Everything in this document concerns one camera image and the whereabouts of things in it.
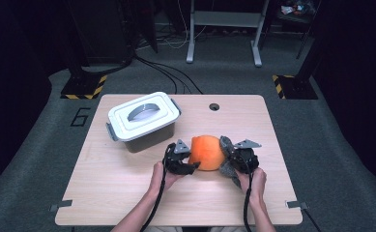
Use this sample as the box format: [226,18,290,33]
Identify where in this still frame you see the white metal stand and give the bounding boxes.
[186,0,271,68]

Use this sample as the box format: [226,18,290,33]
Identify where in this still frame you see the black floor cable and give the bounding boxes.
[136,57,204,95]
[133,55,179,95]

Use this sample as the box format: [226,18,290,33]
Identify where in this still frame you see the white lid with grey handle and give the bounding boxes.
[105,91,183,143]

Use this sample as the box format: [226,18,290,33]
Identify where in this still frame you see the dark cabinet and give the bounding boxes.
[64,0,135,67]

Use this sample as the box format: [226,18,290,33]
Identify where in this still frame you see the person's right hand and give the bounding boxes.
[235,167,268,202]

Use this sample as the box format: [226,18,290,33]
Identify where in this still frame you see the grey table corner bracket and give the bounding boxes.
[285,200,309,211]
[49,199,73,213]

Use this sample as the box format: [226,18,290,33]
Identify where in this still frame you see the pile of colourful small things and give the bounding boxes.
[280,0,317,17]

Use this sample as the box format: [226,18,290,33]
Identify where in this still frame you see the right hand-held gripper cable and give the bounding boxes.
[242,157,256,232]

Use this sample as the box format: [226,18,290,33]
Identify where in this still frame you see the striped black stand base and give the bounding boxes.
[60,74,108,101]
[272,74,319,101]

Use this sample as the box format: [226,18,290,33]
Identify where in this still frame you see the hand-held gripper cable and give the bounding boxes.
[140,143,174,232]
[242,157,256,232]

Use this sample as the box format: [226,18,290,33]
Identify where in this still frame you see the left hand-held gripper cable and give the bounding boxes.
[140,143,174,232]

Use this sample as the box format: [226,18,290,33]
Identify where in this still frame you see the grey transparent storage box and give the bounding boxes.
[124,122,177,154]

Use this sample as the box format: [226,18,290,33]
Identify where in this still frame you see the grey fuzzy cloth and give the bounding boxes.
[218,134,257,189]

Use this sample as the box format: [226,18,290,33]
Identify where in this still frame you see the black cable at table corner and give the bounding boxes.
[301,207,322,232]

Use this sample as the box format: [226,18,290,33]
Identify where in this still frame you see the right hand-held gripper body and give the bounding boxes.
[230,138,262,174]

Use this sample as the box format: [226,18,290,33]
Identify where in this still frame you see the white cable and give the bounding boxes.
[162,0,208,50]

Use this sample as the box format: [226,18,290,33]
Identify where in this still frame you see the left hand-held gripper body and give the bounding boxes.
[164,138,193,175]

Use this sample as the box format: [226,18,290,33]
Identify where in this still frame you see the person's left hand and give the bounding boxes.
[148,161,184,194]

